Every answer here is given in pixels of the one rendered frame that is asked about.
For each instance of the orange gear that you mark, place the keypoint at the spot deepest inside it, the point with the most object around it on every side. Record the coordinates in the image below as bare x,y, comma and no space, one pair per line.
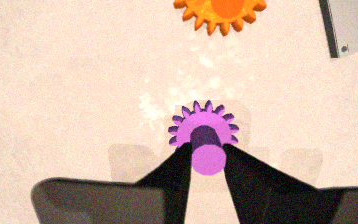
220,13

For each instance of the pink gear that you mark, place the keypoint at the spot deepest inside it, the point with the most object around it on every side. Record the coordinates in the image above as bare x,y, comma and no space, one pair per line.
207,130

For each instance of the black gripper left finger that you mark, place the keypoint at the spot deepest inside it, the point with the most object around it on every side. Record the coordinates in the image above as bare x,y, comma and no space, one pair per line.
161,197

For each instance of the grey square board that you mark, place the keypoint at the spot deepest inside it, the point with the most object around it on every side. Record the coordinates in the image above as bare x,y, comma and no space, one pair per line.
341,26

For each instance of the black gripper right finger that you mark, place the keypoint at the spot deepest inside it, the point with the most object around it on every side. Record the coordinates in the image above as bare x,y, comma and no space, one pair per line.
262,194

